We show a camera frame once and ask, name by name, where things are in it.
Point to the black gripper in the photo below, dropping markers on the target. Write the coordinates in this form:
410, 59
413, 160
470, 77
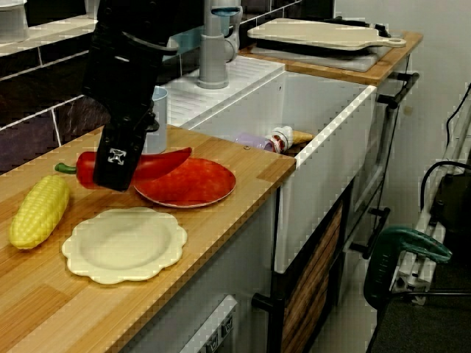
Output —
121, 81

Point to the red toy pepper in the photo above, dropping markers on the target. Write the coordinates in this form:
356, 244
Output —
162, 163

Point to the light blue plastic cup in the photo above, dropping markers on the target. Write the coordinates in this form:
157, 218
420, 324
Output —
160, 121

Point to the red round plate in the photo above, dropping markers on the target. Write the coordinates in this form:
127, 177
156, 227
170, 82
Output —
198, 184

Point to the cream scalloped plate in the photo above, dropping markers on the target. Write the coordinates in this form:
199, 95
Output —
121, 246

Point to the yellow toy corn cob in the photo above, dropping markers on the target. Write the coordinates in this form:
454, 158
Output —
40, 209

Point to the purple mug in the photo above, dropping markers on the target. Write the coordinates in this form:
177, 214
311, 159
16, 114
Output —
252, 140

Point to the grey toy faucet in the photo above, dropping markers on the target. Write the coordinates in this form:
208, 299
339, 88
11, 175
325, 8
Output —
212, 55

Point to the white container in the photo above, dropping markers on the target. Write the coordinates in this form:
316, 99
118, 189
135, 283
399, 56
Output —
13, 22

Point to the toy ice cream cone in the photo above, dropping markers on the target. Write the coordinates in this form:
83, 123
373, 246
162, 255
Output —
301, 137

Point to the white toy sink basin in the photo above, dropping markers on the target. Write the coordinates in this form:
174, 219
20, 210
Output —
324, 191

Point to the wooden crate front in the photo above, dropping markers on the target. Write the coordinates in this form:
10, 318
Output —
312, 276

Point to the beige cutting board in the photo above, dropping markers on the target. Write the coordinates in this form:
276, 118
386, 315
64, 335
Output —
316, 35

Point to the green clamp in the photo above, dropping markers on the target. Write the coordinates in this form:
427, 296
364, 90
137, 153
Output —
379, 264

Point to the black box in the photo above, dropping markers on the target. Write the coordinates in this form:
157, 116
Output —
456, 213

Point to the white aluminium frame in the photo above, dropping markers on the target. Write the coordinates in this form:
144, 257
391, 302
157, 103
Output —
423, 235

